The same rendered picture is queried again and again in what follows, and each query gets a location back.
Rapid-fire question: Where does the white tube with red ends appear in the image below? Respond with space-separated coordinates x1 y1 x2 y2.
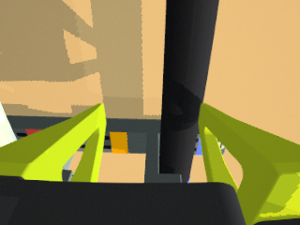
0 102 17 146

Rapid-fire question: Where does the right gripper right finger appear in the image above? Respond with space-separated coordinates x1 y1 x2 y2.
198 103 300 225

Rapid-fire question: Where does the black metal bar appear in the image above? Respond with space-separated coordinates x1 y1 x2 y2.
159 0 219 183

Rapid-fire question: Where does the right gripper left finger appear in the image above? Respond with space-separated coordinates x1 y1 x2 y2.
0 103 106 182

